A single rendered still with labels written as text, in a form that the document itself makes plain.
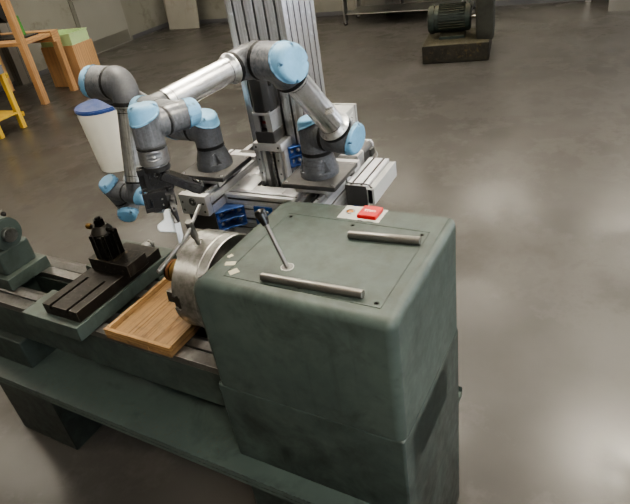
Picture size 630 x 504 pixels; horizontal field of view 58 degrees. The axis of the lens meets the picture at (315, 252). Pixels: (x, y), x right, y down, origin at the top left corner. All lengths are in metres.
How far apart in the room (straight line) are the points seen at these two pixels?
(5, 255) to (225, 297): 1.34
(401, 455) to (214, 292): 0.64
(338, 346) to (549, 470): 1.43
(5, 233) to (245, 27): 1.25
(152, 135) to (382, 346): 0.75
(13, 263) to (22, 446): 1.01
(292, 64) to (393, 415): 1.01
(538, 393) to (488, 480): 0.54
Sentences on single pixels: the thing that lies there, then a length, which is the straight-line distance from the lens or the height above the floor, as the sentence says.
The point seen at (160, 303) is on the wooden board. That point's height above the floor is 0.89.
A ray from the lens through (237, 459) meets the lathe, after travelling 2.01.
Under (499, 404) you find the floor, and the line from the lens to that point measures 2.81.
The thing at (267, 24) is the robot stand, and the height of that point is 1.68.
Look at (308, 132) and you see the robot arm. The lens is 2.09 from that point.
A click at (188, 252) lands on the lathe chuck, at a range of 1.74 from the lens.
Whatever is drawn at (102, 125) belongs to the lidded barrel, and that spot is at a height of 0.50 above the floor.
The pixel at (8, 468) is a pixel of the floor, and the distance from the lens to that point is 3.21.
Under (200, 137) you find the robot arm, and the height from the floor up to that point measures 1.31.
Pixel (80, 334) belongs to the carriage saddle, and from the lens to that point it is 2.16.
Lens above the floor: 2.07
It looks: 32 degrees down
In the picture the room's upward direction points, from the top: 9 degrees counter-clockwise
